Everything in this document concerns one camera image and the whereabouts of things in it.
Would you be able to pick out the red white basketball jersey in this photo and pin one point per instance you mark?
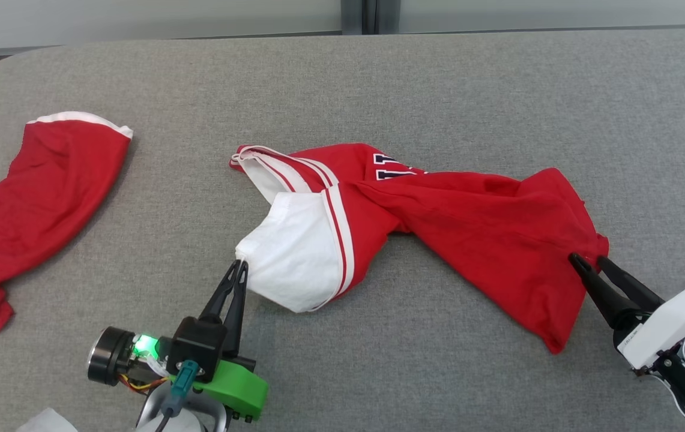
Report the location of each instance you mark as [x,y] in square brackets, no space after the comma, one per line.
[468,222]

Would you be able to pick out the red shorts with white trim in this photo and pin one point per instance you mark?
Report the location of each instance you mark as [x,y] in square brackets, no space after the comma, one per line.
[48,192]

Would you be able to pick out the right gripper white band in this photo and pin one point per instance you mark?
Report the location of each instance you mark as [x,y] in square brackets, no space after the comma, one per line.
[672,324]

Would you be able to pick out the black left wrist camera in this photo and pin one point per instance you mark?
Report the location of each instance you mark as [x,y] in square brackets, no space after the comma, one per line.
[195,345]

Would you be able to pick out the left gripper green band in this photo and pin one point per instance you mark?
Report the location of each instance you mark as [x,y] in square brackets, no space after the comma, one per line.
[237,390]

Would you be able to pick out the grey double partition post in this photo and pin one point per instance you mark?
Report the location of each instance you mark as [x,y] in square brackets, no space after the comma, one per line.
[354,15]

